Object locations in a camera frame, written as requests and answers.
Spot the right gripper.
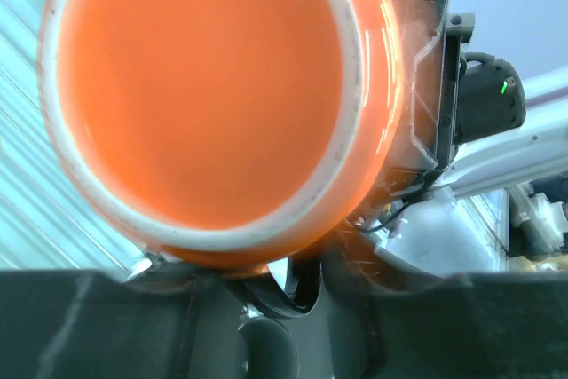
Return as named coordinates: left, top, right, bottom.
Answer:
left=398, top=0, right=475, bottom=170

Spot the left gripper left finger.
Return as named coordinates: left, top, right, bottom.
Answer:
left=1, top=268, right=239, bottom=378

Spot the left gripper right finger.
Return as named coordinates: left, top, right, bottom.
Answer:
left=322, top=238, right=567, bottom=378

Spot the orange mug black handle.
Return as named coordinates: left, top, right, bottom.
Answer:
left=37, top=0, right=417, bottom=318

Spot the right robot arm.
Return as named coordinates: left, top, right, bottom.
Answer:
left=363, top=0, right=567, bottom=291

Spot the dark green mug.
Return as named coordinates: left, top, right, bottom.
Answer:
left=236, top=317, right=300, bottom=379

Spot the metal wire dish rack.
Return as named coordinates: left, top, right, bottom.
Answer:
left=1, top=0, right=152, bottom=281

